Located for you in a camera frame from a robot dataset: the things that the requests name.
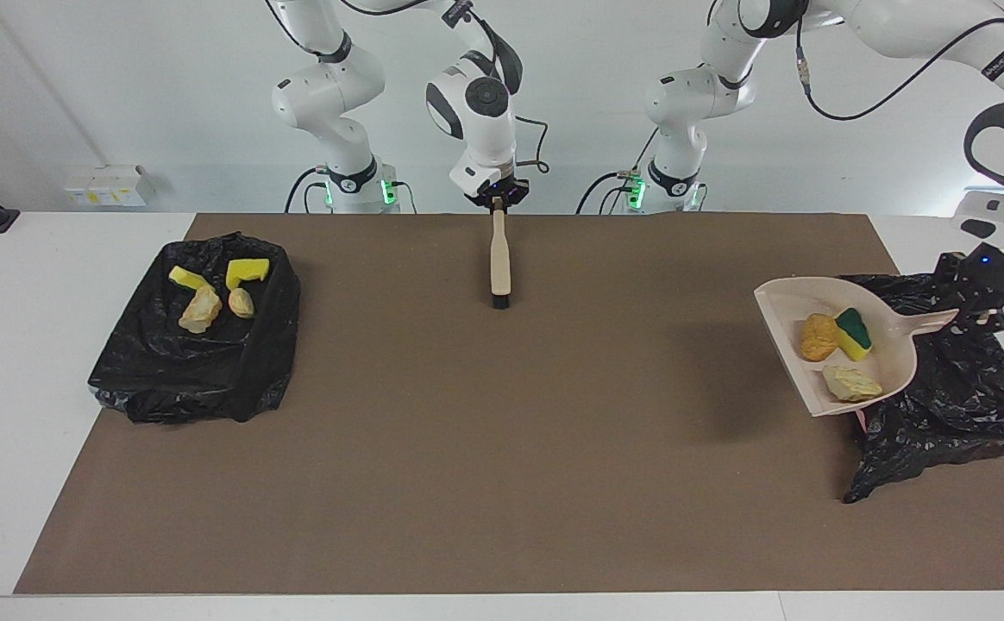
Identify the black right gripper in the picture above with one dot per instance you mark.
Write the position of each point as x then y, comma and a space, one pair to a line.
502, 191

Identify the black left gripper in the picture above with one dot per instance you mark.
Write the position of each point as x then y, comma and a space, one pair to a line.
998, 278

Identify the beige hand brush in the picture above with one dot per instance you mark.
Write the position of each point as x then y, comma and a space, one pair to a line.
499, 259

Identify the beige plastic dustpan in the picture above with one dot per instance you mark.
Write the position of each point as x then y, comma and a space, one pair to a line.
890, 345

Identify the green yellow sponge piece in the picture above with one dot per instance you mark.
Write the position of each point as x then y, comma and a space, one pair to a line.
247, 271
854, 333

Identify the pale bread chunk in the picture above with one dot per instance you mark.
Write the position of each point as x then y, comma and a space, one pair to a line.
851, 384

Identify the brown bread roll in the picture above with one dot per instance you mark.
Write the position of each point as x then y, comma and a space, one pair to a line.
818, 337

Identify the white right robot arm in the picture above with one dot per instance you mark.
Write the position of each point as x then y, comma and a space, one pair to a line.
485, 138

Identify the black bag covered pink bin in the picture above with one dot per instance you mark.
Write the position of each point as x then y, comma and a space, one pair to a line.
942, 431

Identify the brown table mat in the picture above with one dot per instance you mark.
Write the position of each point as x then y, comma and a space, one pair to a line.
502, 535

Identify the white wall socket box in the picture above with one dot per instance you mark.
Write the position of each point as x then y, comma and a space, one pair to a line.
105, 185

